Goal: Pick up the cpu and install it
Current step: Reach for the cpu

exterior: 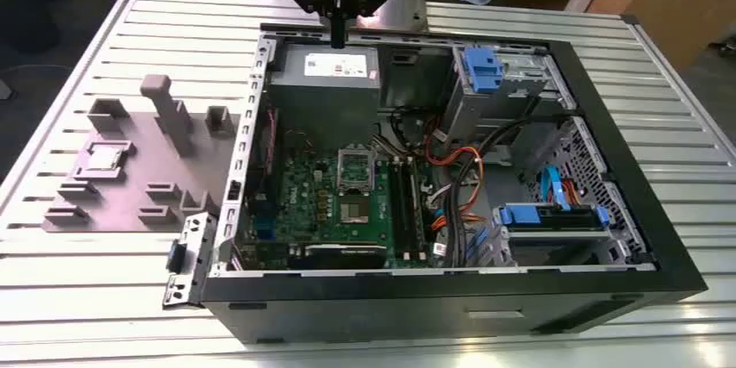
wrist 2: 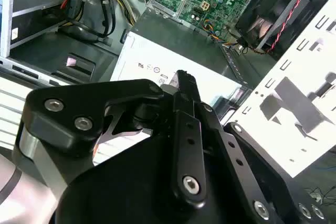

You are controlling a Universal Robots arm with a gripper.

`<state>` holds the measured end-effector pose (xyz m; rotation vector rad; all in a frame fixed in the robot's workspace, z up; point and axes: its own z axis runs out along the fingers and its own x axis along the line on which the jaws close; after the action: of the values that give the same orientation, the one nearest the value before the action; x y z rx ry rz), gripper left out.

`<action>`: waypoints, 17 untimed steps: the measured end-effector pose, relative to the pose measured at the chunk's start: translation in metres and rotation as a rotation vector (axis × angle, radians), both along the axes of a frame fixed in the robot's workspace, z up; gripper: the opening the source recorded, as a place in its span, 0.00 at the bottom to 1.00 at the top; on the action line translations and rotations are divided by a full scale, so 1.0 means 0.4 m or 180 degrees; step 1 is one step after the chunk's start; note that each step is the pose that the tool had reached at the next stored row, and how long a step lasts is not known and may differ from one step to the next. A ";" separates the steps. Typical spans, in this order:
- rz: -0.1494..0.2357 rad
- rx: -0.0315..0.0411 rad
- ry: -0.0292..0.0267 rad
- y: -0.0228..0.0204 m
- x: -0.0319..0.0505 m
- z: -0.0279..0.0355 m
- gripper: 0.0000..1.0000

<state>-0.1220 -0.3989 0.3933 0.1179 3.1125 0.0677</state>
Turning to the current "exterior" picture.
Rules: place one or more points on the grey metal drive cage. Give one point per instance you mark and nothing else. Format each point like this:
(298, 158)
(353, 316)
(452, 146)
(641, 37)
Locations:
(477, 105)

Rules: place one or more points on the grey parts rack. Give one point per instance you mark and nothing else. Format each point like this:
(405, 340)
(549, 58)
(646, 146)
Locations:
(132, 178)

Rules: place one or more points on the black PC case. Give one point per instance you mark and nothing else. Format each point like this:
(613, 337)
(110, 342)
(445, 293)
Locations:
(402, 303)

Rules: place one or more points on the black graphics card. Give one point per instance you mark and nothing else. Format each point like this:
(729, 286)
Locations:
(345, 256)

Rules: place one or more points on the grey metal disk bay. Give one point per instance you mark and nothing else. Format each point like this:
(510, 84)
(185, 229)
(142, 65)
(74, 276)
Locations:
(574, 235)

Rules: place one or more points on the green motherboard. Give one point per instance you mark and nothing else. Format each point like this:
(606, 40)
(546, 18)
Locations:
(298, 213)

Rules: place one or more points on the black RAM slot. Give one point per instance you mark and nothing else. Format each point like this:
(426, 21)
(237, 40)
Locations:
(421, 206)
(404, 206)
(397, 206)

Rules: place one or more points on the grey power supply unit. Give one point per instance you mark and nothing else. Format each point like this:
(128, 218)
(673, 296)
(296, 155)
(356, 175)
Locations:
(321, 114)

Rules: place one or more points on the grey metal card bracket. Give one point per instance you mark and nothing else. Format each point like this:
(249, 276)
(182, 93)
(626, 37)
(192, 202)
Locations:
(197, 234)

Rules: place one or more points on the CPU socket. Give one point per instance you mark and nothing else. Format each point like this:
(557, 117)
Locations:
(354, 212)

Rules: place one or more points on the blue board connector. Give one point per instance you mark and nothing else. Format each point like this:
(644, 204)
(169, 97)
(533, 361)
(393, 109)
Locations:
(265, 228)

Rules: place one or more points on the hard disk in blue carrier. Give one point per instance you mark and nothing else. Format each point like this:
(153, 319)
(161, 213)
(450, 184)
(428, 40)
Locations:
(529, 215)

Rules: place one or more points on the silver CPU green edge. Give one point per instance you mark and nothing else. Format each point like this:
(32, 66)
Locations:
(104, 157)

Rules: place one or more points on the blue drive bay latch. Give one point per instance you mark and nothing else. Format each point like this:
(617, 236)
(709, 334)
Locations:
(482, 68)

